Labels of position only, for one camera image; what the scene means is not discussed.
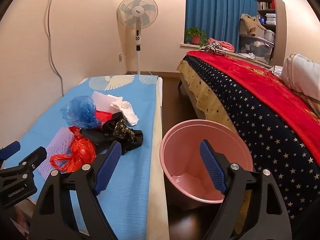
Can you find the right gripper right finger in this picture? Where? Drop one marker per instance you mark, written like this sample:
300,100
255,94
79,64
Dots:
253,207

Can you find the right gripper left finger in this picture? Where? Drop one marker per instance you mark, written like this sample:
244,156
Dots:
54,217

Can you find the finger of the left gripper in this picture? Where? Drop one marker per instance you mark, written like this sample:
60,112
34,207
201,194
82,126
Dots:
8,151
28,164

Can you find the purple foam net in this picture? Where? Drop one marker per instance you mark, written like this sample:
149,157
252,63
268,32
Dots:
60,144

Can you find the red plastic bag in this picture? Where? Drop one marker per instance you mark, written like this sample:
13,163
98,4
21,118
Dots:
77,151

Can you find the blue plastic bag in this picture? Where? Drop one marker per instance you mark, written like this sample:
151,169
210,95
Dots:
80,112

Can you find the red snack packet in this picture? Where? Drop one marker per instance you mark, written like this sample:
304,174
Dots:
103,116

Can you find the black star patterned cloth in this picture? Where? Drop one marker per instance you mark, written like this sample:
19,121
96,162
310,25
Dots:
114,130

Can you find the white foam net sheet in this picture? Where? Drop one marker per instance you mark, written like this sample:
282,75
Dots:
103,102

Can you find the white paper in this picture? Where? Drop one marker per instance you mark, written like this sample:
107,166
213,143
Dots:
126,109

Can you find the pink plastic trash bin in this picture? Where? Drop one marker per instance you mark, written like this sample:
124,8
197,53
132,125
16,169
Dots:
183,166

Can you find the navy star bed sheet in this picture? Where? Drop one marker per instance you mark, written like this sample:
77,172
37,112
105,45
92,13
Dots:
271,142

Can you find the red floral blanket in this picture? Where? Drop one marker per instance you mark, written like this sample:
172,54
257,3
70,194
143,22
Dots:
271,91

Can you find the striped plaid pillow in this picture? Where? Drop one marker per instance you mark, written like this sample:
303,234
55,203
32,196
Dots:
302,75

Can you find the clear storage bin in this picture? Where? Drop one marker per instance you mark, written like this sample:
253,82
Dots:
261,48

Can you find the pink folded clothes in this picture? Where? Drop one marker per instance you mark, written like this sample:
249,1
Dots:
225,45

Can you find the zebra striped cloth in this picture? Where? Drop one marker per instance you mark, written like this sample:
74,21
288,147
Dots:
213,48

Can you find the white standing fan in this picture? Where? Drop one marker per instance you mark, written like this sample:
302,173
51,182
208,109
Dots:
137,15

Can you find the beige jacket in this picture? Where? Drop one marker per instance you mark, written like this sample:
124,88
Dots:
250,26

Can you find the potted green plant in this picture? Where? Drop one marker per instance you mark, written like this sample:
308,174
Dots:
195,36

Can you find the wooden bookshelf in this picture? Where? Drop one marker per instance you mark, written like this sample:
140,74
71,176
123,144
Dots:
274,14

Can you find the blue window curtain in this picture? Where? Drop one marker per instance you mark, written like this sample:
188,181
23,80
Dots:
219,19

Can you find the wall power plug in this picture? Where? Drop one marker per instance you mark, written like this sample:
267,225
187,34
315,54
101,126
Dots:
122,57

